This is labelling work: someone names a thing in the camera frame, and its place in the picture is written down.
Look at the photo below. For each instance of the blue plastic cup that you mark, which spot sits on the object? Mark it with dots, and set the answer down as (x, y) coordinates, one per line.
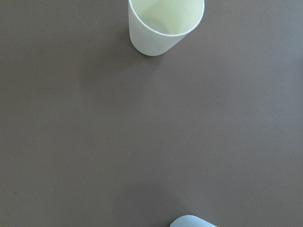
(190, 221)

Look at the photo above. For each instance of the cream plastic cup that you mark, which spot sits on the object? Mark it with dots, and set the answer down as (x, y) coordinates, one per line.
(155, 26)

